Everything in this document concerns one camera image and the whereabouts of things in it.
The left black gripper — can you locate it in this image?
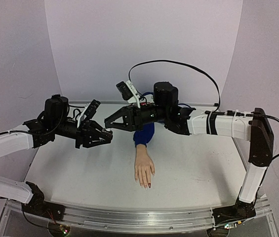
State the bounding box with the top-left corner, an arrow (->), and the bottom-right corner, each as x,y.
53,118 -> 113,149

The red nail polish bottle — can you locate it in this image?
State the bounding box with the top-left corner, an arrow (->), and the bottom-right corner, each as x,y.
105,131 -> 113,137

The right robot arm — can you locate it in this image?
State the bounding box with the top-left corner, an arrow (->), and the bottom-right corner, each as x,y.
104,80 -> 274,203

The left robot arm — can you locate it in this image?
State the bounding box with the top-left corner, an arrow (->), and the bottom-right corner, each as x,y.
0,94 -> 113,216

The blue white red jacket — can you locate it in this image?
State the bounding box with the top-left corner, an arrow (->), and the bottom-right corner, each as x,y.
133,123 -> 155,147

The mannequin hand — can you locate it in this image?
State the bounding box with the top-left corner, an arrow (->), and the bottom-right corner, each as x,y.
134,144 -> 156,190

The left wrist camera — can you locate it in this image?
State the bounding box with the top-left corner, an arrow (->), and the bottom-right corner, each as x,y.
77,99 -> 101,128

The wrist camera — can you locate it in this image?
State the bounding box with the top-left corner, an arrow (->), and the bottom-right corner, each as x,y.
77,99 -> 101,128
116,80 -> 141,108

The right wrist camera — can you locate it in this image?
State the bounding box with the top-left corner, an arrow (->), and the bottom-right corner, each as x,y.
116,80 -> 141,108

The aluminium front rail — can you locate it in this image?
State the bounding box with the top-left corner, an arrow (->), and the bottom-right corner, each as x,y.
3,197 -> 279,237

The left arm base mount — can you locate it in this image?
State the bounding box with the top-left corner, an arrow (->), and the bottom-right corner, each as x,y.
22,181 -> 65,221

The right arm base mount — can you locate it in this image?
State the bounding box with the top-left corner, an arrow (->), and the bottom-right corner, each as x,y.
212,194 -> 257,227

